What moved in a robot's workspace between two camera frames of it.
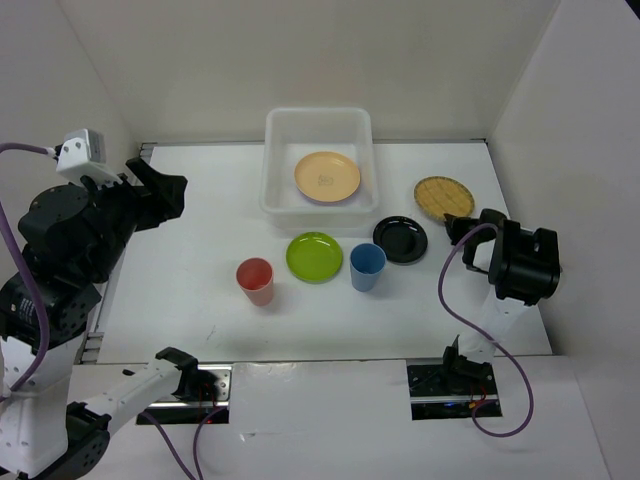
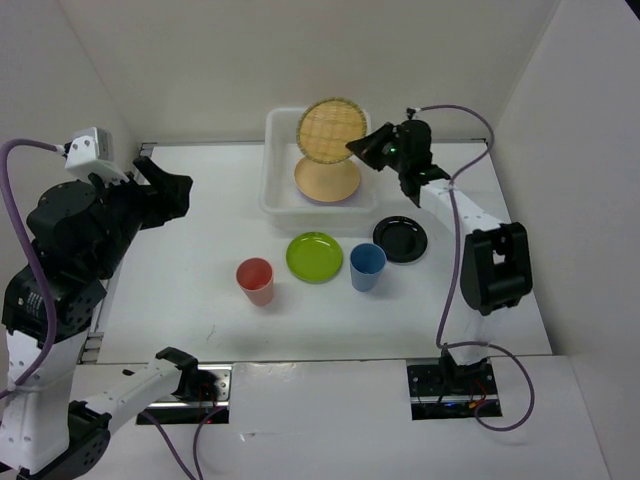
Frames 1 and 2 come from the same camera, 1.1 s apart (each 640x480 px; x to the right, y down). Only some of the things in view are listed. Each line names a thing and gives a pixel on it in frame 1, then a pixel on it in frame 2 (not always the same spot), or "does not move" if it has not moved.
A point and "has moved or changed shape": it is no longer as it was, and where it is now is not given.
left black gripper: x=165 y=201 does not move
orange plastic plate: x=327 y=177 does not move
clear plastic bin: x=291 y=134 does not move
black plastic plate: x=403 y=239 does not move
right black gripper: x=455 y=225 to x=368 y=148
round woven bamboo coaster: x=440 y=195 has moved or changed shape
